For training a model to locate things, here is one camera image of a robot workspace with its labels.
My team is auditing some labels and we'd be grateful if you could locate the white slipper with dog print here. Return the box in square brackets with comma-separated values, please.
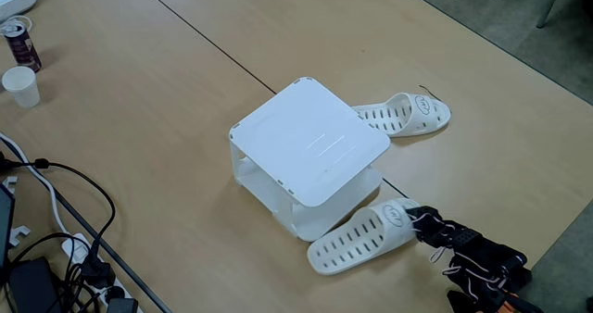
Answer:
[306, 197, 423, 276]
[351, 92, 452, 139]

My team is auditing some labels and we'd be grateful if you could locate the white plastic shoe rack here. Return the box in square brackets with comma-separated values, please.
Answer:
[228, 76, 392, 244]

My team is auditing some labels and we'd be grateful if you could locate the gray chair leg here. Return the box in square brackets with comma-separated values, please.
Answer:
[536, 0, 567, 30]

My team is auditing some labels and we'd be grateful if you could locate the black power plug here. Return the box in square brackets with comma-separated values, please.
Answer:
[105, 296, 140, 313]
[81, 257, 117, 290]

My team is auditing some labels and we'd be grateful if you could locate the white power strip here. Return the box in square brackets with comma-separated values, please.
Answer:
[60, 232, 145, 313]

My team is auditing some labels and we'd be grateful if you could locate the black power adapter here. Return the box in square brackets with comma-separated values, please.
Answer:
[6, 256, 64, 313]

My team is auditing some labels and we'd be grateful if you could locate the black laptop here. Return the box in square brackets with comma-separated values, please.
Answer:
[0, 182, 17, 270]

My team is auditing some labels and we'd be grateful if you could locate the white paper cup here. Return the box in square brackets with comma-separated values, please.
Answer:
[1, 65, 42, 109]

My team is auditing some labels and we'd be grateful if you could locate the purple drink can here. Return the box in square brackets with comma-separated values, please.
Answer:
[2, 22, 43, 73]

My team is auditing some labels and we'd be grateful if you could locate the thin dark wire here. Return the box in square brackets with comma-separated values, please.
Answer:
[418, 84, 442, 103]

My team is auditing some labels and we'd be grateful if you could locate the white power cable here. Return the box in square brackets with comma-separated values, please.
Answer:
[0, 131, 71, 236]

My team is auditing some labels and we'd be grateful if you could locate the black cable with ferrite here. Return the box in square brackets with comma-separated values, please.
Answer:
[0, 157, 117, 268]

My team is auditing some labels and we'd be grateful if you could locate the white coiled cable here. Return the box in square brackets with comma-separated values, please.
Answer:
[0, 15, 33, 36]

